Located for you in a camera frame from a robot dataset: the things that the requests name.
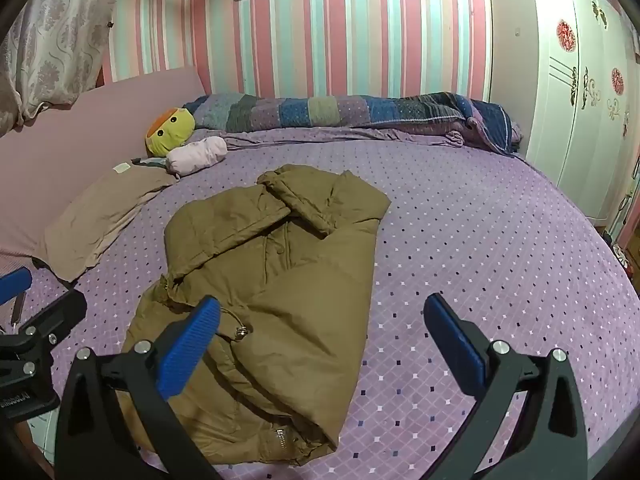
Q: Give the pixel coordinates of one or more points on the pink padded headboard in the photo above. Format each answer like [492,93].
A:
[75,130]

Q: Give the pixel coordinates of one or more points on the teal patterned cloth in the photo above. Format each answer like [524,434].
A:
[150,161]

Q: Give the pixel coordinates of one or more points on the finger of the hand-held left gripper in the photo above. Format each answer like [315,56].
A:
[56,314]
[15,282]

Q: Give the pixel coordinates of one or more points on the red round wardrobe sticker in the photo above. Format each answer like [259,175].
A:
[618,81]
[566,35]

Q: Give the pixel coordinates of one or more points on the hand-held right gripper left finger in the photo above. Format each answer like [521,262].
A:
[192,340]

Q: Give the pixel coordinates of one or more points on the patchwork quilt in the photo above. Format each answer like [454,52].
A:
[350,110]

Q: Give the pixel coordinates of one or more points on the white wardrobe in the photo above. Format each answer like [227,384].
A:
[560,110]

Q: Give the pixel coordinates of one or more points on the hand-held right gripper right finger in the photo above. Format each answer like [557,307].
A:
[452,340]

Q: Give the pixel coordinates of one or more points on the floral patterned curtain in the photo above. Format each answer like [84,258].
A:
[60,35]

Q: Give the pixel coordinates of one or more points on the olive brown padded jacket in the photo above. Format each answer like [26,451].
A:
[300,310]

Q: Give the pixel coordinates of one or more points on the rolled pink cloth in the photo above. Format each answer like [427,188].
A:
[197,155]

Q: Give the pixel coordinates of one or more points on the tan folded cloth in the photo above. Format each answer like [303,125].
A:
[100,215]

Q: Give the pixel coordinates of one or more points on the yellow and orange plush toy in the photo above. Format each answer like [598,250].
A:
[172,132]

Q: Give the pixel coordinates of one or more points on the purple dotted bed sheet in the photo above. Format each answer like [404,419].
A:
[475,240]

